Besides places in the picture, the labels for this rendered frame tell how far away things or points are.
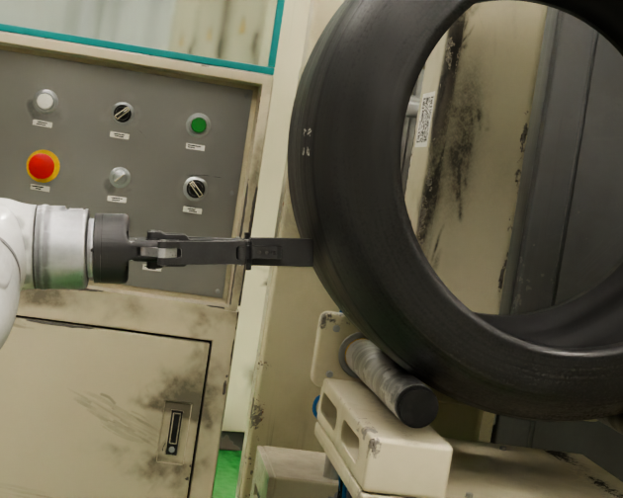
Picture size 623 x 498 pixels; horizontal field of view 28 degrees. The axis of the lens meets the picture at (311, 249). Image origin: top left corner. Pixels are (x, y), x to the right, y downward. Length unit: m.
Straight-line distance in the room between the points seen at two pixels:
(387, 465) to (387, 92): 0.38
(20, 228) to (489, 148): 0.66
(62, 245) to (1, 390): 0.70
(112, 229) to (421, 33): 0.38
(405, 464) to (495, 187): 0.50
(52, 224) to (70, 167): 0.68
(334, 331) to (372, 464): 0.36
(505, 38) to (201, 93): 0.54
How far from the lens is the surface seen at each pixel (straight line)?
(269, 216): 4.93
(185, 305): 1.95
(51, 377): 1.97
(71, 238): 1.31
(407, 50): 1.27
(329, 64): 1.30
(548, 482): 1.51
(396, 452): 1.29
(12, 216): 1.31
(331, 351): 1.61
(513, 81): 1.68
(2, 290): 1.18
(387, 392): 1.34
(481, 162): 1.66
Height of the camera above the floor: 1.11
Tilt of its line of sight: 3 degrees down
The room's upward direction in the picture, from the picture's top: 9 degrees clockwise
